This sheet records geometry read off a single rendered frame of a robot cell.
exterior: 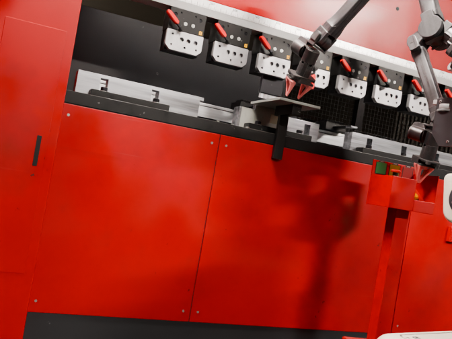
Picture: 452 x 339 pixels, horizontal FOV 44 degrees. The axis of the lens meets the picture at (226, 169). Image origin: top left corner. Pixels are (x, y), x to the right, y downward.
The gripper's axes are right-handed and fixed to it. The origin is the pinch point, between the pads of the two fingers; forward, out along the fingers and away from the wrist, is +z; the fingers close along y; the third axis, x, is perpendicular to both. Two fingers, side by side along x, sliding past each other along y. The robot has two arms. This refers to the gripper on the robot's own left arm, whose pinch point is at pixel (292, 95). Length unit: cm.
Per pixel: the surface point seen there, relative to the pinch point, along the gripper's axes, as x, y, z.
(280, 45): -23.5, 2.0, -11.9
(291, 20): -29.5, -1.1, -21.9
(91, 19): -72, 73, 13
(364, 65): -24.2, -41.1, -13.5
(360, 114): -86, -97, 31
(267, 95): -16.4, 2.3, 8.6
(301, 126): -8.7, -15.0, 15.9
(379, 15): -36, -44, -34
